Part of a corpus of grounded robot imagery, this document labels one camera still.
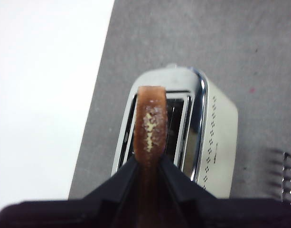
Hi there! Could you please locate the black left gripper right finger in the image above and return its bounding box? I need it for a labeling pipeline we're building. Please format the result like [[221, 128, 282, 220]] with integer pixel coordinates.
[[159, 153, 291, 228]]

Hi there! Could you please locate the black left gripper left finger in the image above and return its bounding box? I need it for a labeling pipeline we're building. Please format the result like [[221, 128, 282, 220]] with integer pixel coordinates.
[[0, 156, 141, 228]]

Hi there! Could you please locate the seeded brown bread slice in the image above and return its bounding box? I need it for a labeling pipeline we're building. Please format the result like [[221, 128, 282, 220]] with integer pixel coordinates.
[[130, 85, 179, 228]]

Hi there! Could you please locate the cream two-slot toaster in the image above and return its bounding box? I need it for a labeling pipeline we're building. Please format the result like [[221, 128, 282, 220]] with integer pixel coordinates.
[[111, 63, 238, 199]]

